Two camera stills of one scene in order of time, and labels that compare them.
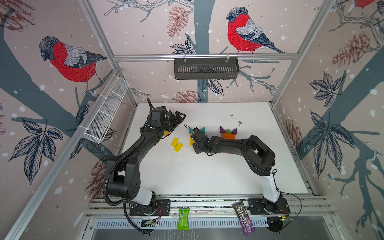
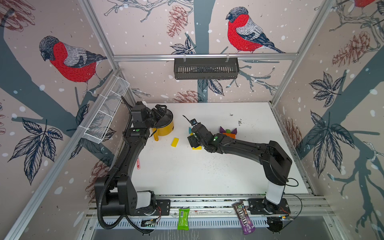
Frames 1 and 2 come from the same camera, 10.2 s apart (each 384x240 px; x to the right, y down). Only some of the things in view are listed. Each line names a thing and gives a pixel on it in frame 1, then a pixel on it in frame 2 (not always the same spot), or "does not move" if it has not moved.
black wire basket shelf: [206, 68] does not move
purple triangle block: [222, 130] does not move
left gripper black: [176, 122] -> [162, 112]
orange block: [228, 136] does not move
